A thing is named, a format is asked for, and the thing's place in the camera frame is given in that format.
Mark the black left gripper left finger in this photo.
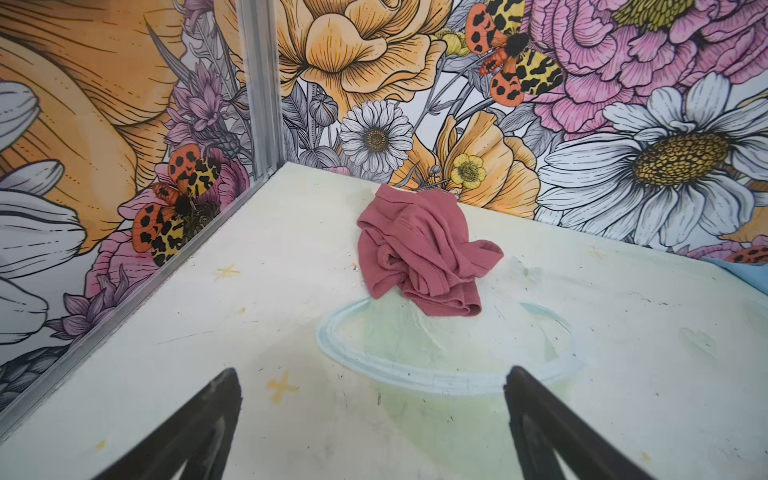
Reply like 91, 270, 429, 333
96, 368, 242, 479

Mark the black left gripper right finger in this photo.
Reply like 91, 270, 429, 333
504, 366, 650, 479

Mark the maroon red cloth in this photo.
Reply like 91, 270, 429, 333
357, 185, 504, 317

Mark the light blue cloth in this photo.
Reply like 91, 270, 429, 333
704, 258, 768, 295

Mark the aluminium corner post left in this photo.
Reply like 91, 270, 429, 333
238, 0, 284, 179

